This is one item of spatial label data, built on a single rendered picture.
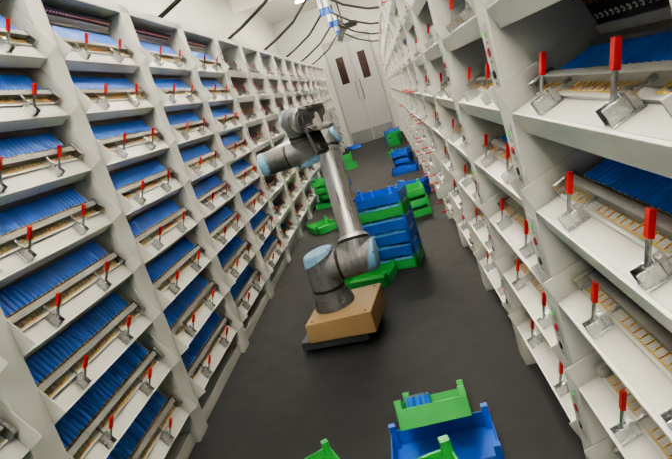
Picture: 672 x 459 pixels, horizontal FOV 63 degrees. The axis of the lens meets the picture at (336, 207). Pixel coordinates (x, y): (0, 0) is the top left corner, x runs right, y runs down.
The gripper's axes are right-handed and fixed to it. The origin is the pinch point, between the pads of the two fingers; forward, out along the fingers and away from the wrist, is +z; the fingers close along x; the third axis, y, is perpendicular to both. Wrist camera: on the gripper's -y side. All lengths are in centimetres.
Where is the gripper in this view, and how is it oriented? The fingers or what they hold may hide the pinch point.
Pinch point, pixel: (329, 126)
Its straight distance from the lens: 176.5
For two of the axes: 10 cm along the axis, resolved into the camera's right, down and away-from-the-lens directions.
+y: -2.7, -9.3, -2.6
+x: 8.7, -3.5, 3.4
